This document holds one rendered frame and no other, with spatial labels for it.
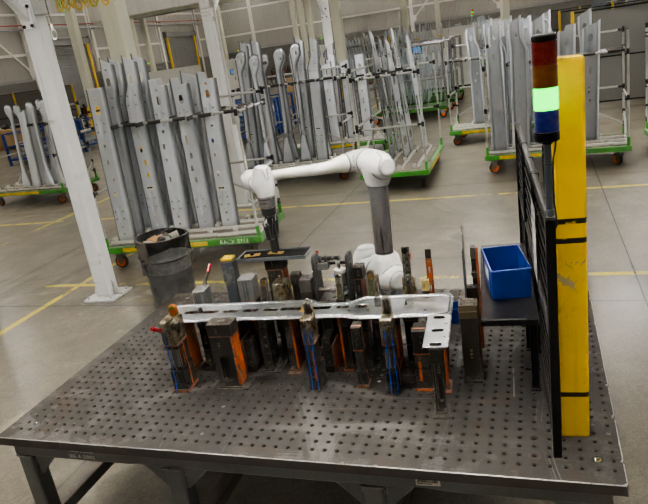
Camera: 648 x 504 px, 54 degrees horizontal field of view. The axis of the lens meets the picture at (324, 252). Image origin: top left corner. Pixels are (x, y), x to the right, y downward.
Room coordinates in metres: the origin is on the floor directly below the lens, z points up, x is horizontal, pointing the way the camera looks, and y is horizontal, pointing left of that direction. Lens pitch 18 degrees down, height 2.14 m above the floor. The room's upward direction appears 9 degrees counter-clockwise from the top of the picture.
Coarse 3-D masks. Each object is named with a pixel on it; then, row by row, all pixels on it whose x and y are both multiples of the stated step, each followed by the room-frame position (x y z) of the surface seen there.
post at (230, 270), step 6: (234, 258) 3.17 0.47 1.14; (222, 264) 3.13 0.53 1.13; (228, 264) 3.12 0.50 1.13; (234, 264) 3.13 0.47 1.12; (222, 270) 3.13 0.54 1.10; (228, 270) 3.12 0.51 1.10; (234, 270) 3.12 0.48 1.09; (228, 276) 3.12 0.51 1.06; (234, 276) 3.11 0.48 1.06; (228, 282) 3.12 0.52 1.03; (234, 282) 3.12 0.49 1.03; (228, 288) 3.13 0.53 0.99; (234, 288) 3.12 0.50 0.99; (228, 294) 3.13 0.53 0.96; (234, 294) 3.12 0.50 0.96; (234, 300) 3.13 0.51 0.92; (240, 300) 3.13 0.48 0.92
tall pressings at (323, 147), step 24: (240, 48) 10.93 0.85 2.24; (312, 48) 10.55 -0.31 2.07; (240, 72) 10.69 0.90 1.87; (264, 72) 11.06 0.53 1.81; (312, 72) 10.54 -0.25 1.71; (264, 96) 10.77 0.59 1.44; (312, 96) 10.51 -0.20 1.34; (264, 120) 10.59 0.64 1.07; (288, 120) 10.91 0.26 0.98; (264, 144) 10.52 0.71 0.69; (288, 144) 10.67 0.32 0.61; (312, 144) 10.79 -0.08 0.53
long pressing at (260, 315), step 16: (192, 304) 2.95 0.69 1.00; (208, 304) 2.92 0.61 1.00; (224, 304) 2.89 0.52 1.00; (240, 304) 2.86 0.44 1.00; (256, 304) 2.83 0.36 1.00; (272, 304) 2.80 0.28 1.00; (288, 304) 2.77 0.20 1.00; (320, 304) 2.71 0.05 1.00; (336, 304) 2.68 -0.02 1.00; (352, 304) 2.66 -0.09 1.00; (368, 304) 2.63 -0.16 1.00; (400, 304) 2.58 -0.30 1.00; (416, 304) 2.55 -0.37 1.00; (432, 304) 2.52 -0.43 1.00; (448, 304) 2.50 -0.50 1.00; (192, 320) 2.76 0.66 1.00; (208, 320) 2.73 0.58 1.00; (240, 320) 2.69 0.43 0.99; (256, 320) 2.67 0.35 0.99
